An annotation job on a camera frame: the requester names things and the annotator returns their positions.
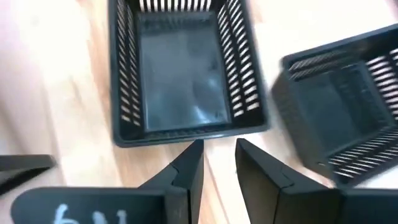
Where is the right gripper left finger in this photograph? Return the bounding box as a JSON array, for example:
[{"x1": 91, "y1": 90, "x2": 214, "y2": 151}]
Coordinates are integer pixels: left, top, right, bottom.
[{"x1": 11, "y1": 139, "x2": 205, "y2": 224}]

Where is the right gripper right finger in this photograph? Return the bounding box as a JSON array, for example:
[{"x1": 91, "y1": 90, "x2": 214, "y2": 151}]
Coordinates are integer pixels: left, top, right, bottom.
[{"x1": 234, "y1": 138, "x2": 398, "y2": 224}]

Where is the black slotted plastic basket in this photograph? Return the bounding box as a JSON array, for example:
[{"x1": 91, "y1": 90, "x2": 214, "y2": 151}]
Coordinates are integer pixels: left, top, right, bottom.
[
  {"x1": 107, "y1": 0, "x2": 271, "y2": 148},
  {"x1": 270, "y1": 23, "x2": 398, "y2": 189}
]

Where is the thin black metal shelf frame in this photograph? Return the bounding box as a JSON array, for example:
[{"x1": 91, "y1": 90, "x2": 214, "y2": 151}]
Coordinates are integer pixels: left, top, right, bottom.
[{"x1": 0, "y1": 154, "x2": 57, "y2": 196}]

